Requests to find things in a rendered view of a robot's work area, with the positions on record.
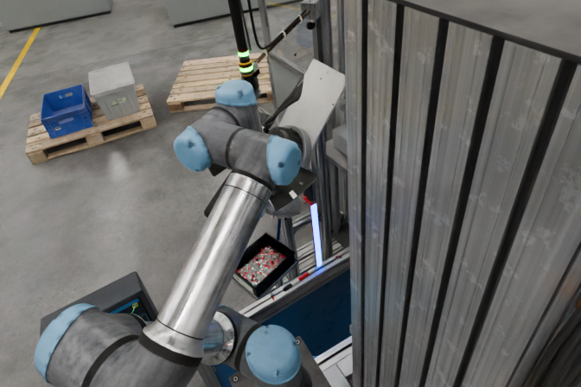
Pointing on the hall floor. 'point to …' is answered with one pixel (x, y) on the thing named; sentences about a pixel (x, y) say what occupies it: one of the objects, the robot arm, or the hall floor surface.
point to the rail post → (207, 376)
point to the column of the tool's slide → (335, 108)
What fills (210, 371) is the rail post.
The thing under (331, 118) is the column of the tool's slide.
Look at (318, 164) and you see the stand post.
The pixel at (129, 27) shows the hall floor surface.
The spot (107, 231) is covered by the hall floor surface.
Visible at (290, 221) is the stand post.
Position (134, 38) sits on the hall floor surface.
